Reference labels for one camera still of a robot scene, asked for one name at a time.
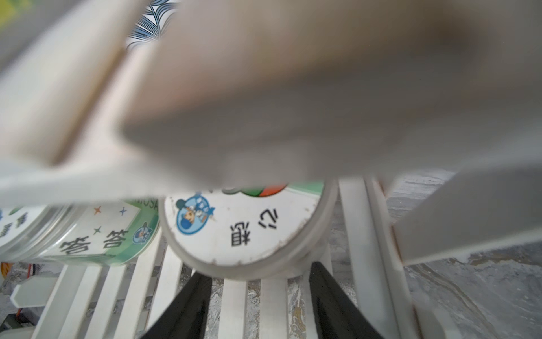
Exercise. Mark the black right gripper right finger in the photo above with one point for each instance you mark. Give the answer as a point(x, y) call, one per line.
point(335, 314)

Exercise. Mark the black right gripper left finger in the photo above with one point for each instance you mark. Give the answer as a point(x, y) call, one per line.
point(186, 316)

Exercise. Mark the red label lid jar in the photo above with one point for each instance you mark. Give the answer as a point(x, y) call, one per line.
point(250, 234)

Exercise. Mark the green lid seed jar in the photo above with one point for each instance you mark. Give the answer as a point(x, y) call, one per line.
point(105, 234)

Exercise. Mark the white slatted wooden shelf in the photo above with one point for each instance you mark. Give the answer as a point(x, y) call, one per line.
point(427, 113)

